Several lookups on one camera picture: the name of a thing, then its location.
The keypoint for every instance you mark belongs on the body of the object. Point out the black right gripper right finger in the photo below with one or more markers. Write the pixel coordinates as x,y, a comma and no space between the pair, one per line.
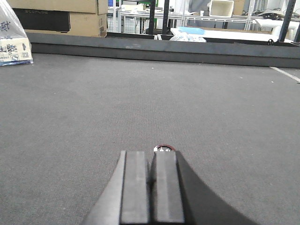
179,197

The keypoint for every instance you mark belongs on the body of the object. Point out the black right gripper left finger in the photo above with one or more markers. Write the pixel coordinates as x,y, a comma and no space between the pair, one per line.
125,199

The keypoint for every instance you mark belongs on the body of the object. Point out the white open bin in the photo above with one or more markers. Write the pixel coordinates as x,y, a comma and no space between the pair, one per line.
221,8

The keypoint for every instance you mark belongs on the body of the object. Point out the small red-rimmed round component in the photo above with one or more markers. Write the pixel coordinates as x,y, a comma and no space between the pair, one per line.
163,148

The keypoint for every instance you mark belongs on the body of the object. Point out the crumpled clear plastic bag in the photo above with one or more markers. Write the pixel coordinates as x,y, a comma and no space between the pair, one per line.
185,37

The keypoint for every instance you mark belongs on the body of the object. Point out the dark grey platform ledge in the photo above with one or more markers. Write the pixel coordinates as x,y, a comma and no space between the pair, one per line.
213,51

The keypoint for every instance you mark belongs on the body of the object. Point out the lower cardboard box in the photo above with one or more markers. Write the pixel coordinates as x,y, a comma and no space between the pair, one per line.
82,24

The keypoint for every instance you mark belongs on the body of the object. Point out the cardboard box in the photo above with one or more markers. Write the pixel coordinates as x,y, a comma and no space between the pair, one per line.
82,6
82,24

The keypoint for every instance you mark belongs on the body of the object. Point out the white printed plastic bag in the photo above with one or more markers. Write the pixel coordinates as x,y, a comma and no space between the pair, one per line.
15,47

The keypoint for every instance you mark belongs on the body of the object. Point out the white work table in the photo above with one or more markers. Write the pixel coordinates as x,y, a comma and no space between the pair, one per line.
181,20

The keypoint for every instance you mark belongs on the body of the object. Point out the upper cardboard box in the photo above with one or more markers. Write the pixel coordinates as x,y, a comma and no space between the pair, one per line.
82,6

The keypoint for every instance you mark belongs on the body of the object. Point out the black flat box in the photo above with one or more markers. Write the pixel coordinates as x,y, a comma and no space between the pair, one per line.
33,19

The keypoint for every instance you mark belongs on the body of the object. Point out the black metal post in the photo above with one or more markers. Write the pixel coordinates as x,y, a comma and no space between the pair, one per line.
286,21

